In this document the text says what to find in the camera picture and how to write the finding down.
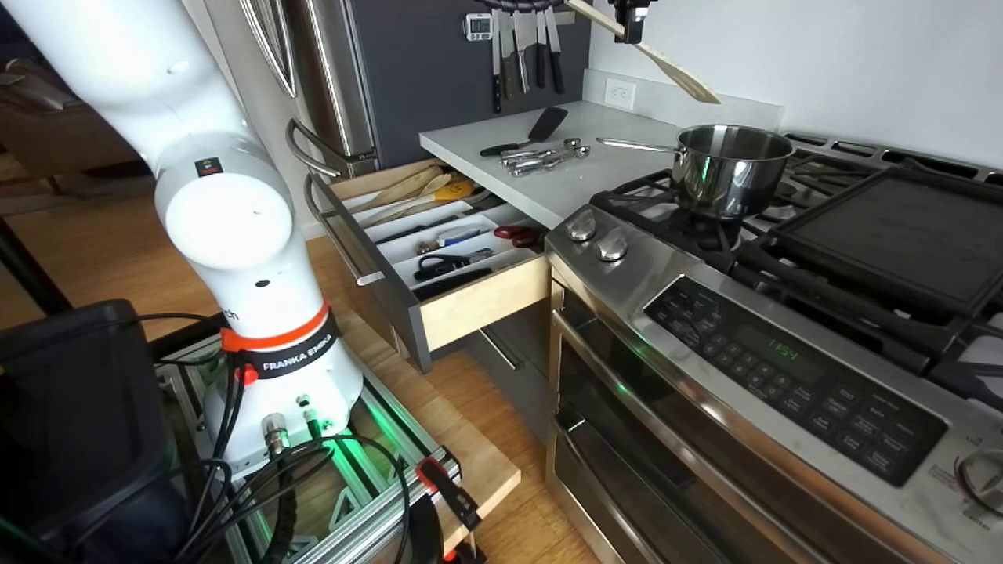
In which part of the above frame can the wooden spatula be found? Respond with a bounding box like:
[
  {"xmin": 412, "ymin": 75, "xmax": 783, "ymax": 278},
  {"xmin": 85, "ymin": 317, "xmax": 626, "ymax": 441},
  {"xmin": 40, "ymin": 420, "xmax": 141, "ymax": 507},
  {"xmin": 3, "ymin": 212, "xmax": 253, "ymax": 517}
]
[{"xmin": 562, "ymin": 0, "xmax": 723, "ymax": 108}]

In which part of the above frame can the black plastic spatula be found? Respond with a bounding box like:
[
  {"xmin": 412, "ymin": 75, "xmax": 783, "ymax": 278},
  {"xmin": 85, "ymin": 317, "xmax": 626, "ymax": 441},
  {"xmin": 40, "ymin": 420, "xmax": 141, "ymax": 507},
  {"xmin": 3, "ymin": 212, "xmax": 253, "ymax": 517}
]
[{"xmin": 477, "ymin": 108, "xmax": 574, "ymax": 163}]

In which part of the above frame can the silver measuring spoon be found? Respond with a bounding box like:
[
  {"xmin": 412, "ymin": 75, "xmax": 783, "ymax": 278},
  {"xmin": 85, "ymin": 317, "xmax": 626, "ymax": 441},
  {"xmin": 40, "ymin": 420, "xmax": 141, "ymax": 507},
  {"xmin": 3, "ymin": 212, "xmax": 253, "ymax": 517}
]
[
  {"xmin": 521, "ymin": 134, "xmax": 592, "ymax": 169},
  {"xmin": 498, "ymin": 145, "xmax": 576, "ymax": 180}
]

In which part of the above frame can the dark grey side panel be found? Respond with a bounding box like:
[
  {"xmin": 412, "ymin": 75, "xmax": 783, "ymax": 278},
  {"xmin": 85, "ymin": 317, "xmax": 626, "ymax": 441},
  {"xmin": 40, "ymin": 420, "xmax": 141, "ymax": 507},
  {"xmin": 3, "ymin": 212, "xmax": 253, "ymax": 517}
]
[{"xmin": 348, "ymin": 0, "xmax": 596, "ymax": 169}]

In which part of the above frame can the silver stove knob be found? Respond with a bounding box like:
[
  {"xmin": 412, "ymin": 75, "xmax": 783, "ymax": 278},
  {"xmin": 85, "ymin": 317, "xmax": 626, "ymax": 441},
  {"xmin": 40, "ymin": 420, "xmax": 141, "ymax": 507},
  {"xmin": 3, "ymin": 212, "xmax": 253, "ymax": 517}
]
[
  {"xmin": 596, "ymin": 229, "xmax": 633, "ymax": 267},
  {"xmin": 565, "ymin": 212, "xmax": 600, "ymax": 246}
]

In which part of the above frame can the yellow spoon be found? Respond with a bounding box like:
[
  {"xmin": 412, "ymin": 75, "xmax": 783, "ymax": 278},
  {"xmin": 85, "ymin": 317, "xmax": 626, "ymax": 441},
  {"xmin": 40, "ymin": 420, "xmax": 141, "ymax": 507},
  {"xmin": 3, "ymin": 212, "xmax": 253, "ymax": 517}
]
[{"xmin": 432, "ymin": 180, "xmax": 482, "ymax": 206}]

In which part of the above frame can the red utensil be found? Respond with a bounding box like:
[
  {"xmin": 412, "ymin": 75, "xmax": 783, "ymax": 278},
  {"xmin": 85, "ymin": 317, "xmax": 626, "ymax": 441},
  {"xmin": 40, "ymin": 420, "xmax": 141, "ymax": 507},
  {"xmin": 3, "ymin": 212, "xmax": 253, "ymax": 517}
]
[{"xmin": 493, "ymin": 222, "xmax": 548, "ymax": 253}]

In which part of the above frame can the wooden spoon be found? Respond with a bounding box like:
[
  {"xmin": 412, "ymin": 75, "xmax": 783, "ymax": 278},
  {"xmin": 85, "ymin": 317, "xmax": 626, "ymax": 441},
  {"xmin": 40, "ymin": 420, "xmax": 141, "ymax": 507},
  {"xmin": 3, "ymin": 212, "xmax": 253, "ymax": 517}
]
[{"xmin": 348, "ymin": 167, "xmax": 451, "ymax": 212}]

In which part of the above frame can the stainless steel gas range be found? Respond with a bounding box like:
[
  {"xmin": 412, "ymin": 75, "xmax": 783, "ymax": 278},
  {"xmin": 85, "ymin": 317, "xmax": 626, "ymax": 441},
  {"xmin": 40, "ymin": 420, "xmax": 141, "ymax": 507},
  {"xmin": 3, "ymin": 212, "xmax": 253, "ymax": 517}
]
[{"xmin": 542, "ymin": 128, "xmax": 1003, "ymax": 564}]

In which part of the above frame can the white drawer organizer tray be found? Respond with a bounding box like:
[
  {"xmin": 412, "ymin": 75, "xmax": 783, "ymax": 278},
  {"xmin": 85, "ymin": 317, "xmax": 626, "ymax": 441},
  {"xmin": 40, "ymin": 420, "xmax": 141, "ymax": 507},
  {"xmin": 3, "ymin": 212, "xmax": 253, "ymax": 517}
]
[{"xmin": 348, "ymin": 191, "xmax": 545, "ymax": 302}]

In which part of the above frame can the stainless steel refrigerator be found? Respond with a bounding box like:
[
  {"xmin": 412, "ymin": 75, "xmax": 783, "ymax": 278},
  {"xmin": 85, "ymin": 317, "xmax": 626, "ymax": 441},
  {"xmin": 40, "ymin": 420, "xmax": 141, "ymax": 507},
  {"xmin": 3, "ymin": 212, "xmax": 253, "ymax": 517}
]
[{"xmin": 182, "ymin": 0, "xmax": 385, "ymax": 182}]

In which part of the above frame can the gas stove top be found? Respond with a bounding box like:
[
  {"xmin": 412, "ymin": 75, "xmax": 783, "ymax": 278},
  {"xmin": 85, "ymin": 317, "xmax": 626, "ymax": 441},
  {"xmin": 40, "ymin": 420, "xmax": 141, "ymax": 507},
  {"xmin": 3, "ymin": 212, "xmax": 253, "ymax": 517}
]
[{"xmin": 590, "ymin": 128, "xmax": 1003, "ymax": 411}]

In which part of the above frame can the open wooden kitchen drawer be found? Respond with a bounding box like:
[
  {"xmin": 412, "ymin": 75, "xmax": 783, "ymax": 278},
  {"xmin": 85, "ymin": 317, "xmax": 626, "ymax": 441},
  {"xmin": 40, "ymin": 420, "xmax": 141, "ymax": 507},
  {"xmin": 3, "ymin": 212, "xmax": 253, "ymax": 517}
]
[{"xmin": 310, "ymin": 158, "xmax": 554, "ymax": 371}]

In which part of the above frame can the black griddle plate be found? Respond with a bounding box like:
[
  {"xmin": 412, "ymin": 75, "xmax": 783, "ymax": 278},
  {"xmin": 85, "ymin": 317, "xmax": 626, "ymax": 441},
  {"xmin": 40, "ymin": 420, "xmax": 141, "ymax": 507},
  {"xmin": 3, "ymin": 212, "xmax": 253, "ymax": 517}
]
[{"xmin": 771, "ymin": 169, "xmax": 1003, "ymax": 317}]

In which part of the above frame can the black oven control panel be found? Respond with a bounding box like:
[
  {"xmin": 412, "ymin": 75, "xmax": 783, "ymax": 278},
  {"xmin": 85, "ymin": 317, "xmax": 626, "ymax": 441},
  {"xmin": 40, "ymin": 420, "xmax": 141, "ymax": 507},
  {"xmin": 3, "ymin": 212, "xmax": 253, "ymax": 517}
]
[{"xmin": 641, "ymin": 277, "xmax": 949, "ymax": 492}]

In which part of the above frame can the light wooden platform board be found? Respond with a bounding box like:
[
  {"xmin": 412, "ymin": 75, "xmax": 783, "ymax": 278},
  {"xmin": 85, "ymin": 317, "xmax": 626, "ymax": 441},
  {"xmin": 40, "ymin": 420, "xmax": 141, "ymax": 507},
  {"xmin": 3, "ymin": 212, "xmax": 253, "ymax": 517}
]
[{"xmin": 308, "ymin": 238, "xmax": 522, "ymax": 559}]

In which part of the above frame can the red and black clamp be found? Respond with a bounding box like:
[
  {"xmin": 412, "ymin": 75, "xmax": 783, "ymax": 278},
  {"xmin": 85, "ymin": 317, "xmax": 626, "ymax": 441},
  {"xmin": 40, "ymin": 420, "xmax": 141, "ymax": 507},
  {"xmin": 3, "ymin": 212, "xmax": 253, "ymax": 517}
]
[{"xmin": 409, "ymin": 453, "xmax": 490, "ymax": 564}]

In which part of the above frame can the black metal leg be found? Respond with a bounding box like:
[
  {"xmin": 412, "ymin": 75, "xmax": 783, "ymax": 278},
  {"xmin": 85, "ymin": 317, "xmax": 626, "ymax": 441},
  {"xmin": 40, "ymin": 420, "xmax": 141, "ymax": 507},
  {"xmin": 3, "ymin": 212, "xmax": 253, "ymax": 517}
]
[{"xmin": 0, "ymin": 216, "xmax": 74, "ymax": 321}]

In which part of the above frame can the black plastic box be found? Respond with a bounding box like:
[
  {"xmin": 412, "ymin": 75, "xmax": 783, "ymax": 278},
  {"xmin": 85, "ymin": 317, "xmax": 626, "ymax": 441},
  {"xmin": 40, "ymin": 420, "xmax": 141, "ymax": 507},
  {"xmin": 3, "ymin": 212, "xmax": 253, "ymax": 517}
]
[{"xmin": 0, "ymin": 302, "xmax": 198, "ymax": 564}]

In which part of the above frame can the white wall outlet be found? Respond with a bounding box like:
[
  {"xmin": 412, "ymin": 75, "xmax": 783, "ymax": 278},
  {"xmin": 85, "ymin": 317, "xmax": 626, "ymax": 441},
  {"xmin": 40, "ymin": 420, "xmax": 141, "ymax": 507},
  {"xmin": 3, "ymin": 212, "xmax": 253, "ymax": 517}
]
[{"xmin": 600, "ymin": 80, "xmax": 638, "ymax": 112}]

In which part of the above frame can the silver pot with handle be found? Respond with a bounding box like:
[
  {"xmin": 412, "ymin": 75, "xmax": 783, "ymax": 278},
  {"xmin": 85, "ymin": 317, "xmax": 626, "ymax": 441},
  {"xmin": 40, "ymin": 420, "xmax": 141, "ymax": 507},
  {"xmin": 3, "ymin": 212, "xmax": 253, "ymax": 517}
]
[{"xmin": 596, "ymin": 124, "xmax": 798, "ymax": 226}]

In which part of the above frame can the black handled tool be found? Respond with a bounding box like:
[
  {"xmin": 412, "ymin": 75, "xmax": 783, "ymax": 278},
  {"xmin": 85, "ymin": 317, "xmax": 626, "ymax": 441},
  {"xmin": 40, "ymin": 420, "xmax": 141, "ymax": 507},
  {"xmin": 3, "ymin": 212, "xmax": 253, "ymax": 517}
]
[{"xmin": 412, "ymin": 247, "xmax": 477, "ymax": 287}]

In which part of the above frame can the stainless drawer handle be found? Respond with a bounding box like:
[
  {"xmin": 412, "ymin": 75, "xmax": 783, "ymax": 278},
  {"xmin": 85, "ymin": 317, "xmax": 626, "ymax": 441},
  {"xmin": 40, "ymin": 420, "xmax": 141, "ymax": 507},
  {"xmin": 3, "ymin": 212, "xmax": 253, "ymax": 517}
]
[{"xmin": 308, "ymin": 173, "xmax": 389, "ymax": 291}]

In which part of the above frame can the stainless oven door handle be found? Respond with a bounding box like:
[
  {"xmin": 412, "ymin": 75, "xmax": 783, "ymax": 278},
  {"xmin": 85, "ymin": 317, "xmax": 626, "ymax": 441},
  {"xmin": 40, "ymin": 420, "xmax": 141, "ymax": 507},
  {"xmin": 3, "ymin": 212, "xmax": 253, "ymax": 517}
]
[
  {"xmin": 550, "ymin": 416, "xmax": 732, "ymax": 564},
  {"xmin": 548, "ymin": 309, "xmax": 942, "ymax": 564}
]

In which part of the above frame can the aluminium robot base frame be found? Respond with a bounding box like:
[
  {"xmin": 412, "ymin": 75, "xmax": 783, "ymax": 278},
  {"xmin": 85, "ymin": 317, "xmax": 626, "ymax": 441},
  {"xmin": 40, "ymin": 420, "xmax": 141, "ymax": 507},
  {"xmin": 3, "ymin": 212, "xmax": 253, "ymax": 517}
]
[{"xmin": 154, "ymin": 312, "xmax": 495, "ymax": 564}]

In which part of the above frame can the black cable bundle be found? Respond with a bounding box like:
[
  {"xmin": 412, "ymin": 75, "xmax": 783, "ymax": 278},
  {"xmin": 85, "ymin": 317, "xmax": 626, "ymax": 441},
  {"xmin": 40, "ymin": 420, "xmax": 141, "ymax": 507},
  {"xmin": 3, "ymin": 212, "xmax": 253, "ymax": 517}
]
[{"xmin": 133, "ymin": 355, "xmax": 421, "ymax": 564}]

